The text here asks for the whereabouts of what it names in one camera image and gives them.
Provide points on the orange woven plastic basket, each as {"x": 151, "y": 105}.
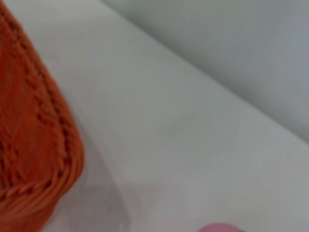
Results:
{"x": 29, "y": 145}

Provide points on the pink toy peach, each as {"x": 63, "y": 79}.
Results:
{"x": 217, "y": 227}

